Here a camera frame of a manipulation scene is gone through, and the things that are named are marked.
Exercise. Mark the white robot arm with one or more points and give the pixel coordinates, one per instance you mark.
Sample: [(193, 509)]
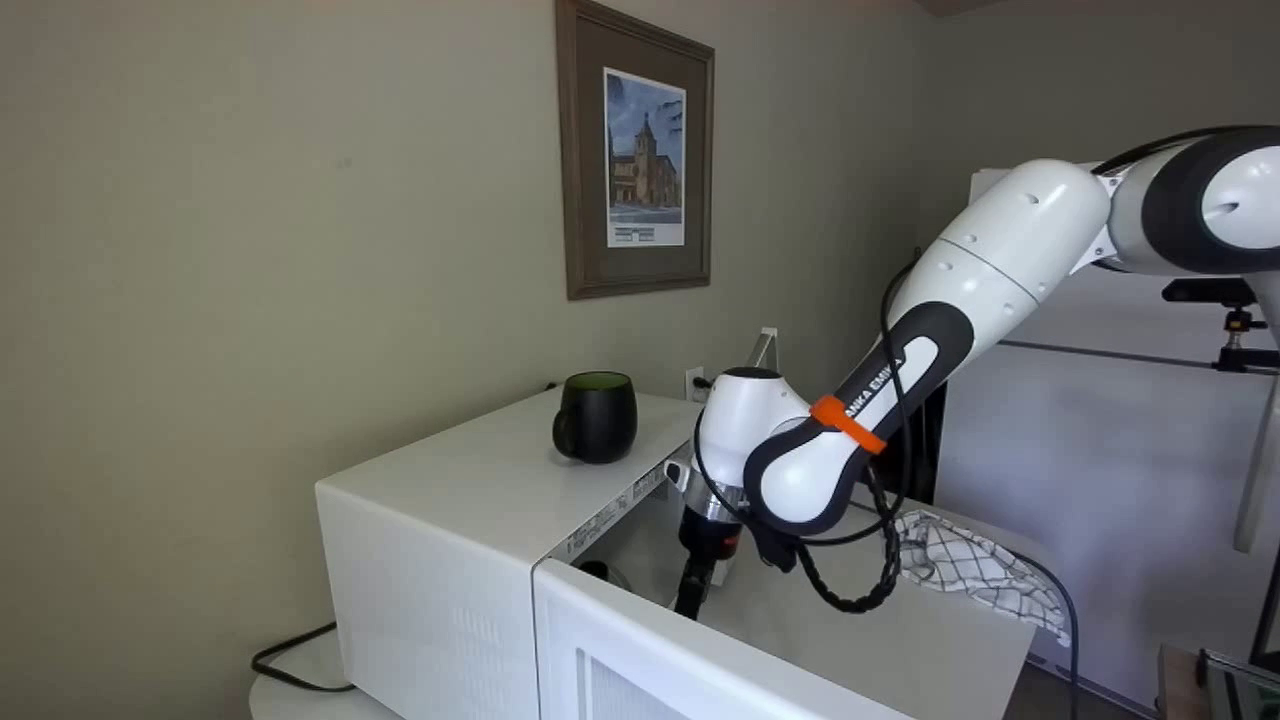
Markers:
[(781, 469)]

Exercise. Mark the white microwave door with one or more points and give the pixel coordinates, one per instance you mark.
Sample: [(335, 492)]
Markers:
[(606, 654)]

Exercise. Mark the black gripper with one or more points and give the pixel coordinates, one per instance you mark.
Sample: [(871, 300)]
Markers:
[(707, 543)]

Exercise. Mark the black camera stand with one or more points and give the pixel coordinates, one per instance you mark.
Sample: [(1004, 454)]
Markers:
[(1236, 323)]

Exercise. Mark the wood framed picture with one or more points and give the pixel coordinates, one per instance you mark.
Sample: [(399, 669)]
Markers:
[(635, 155)]

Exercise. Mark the dark green mug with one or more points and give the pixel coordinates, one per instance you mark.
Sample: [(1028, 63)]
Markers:
[(596, 417)]

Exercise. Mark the white checkered cloth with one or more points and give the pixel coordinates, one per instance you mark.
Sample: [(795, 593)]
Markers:
[(960, 561)]

